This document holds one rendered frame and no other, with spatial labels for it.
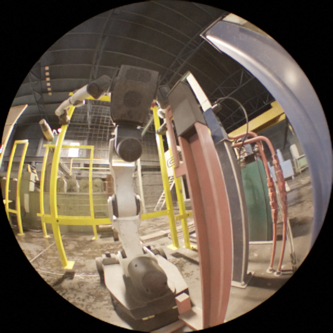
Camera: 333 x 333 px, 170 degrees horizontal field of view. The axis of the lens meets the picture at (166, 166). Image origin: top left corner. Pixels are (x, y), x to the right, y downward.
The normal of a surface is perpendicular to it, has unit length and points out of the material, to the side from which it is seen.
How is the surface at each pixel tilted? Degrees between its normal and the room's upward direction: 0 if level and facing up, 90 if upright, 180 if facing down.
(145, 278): 61
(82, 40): 173
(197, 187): 90
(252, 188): 90
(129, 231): 82
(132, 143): 122
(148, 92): 137
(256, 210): 90
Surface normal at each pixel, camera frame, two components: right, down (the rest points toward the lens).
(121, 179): 0.51, -0.26
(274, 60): -0.84, -0.03
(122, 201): 0.46, -0.49
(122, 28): 0.22, 0.90
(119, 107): 0.35, 0.47
